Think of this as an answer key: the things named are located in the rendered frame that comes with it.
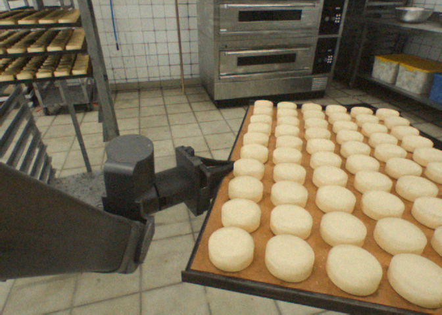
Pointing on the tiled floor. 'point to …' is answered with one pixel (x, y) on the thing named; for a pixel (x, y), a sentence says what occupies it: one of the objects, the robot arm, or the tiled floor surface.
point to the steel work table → (429, 29)
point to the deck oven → (268, 40)
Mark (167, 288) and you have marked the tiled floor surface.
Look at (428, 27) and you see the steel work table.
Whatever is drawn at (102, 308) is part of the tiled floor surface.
